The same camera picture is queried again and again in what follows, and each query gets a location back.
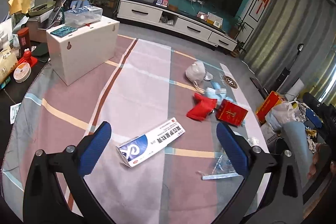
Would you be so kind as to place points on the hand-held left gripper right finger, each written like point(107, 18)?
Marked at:
point(232, 148)

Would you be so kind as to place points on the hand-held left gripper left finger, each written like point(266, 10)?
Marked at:
point(95, 148)

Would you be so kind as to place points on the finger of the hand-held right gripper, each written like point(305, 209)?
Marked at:
point(313, 119)
point(319, 104)

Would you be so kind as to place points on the red carton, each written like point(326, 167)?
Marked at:
point(232, 112)

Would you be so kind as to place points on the red snack packet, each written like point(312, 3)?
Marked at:
point(202, 108)

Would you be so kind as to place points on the blue white medicine box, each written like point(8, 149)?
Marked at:
point(152, 142)

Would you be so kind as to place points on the clear plastic wrapper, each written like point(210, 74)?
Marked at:
point(220, 169)

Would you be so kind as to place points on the person's leg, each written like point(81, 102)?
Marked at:
point(296, 145)

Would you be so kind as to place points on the white plastic bag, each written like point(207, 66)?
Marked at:
point(281, 113)

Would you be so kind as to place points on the upright vacuum cleaner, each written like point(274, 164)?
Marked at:
point(288, 69)

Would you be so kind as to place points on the orange red gift bag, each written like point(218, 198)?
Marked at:
point(267, 106)

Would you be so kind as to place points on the grey curtain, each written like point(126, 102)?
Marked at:
point(296, 24)

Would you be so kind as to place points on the striped tablecloth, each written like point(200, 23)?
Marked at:
point(147, 77)

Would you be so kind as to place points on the white storage box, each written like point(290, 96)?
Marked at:
point(84, 53)

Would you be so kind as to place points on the potted plant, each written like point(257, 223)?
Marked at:
point(240, 48)
point(239, 26)

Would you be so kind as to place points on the clear thread spool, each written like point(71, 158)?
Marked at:
point(22, 72)

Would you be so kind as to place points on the red toy figure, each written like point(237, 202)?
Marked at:
point(26, 57)

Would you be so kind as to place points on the beige packet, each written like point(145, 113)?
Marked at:
point(8, 64)

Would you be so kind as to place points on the teal flat case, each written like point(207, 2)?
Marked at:
point(63, 30)

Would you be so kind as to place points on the red tea canister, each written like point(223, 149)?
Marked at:
point(23, 41)

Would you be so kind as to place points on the yellow white box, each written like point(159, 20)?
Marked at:
point(214, 19)

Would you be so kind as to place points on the clear plastic container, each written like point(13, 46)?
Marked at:
point(82, 15)

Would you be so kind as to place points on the white TV stand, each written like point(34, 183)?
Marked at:
point(170, 22)

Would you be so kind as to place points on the green tray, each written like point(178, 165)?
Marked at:
point(42, 8)

